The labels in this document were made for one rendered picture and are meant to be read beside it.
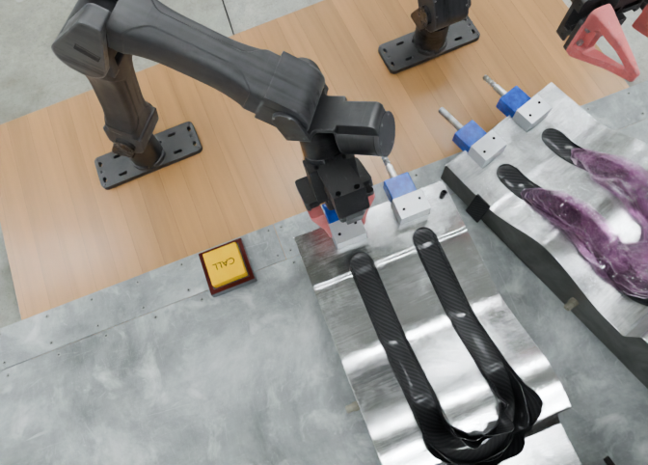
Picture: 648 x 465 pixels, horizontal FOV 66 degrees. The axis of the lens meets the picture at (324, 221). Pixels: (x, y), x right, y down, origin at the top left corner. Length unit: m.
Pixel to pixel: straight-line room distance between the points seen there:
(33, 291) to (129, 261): 0.18
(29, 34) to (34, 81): 0.25
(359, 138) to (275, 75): 0.13
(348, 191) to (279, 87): 0.15
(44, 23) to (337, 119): 2.05
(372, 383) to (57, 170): 0.72
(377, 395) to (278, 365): 0.20
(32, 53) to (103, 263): 1.61
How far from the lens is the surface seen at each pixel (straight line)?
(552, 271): 0.88
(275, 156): 0.96
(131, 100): 0.80
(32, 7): 2.65
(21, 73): 2.45
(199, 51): 0.60
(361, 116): 0.61
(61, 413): 0.97
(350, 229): 0.77
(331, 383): 0.85
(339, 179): 0.64
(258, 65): 0.60
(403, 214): 0.78
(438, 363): 0.75
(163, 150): 1.02
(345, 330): 0.77
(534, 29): 1.17
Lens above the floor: 1.65
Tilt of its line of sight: 70 degrees down
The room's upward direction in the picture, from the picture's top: 9 degrees counter-clockwise
